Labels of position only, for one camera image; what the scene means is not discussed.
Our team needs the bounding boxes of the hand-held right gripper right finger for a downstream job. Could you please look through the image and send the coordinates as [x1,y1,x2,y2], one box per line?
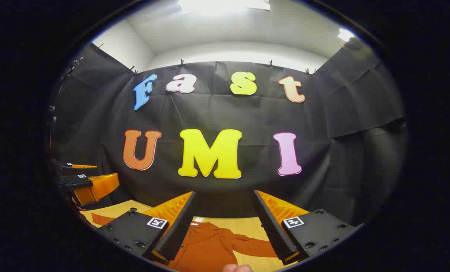
[253,190,365,266]

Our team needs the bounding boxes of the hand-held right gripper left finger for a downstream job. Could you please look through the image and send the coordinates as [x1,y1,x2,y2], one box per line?
[96,191,197,265]

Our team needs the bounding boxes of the orange jacket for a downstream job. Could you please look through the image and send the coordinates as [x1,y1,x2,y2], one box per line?
[91,213,276,272]

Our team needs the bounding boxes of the black backdrop cloth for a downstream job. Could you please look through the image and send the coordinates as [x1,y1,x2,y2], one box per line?
[49,38,407,227]

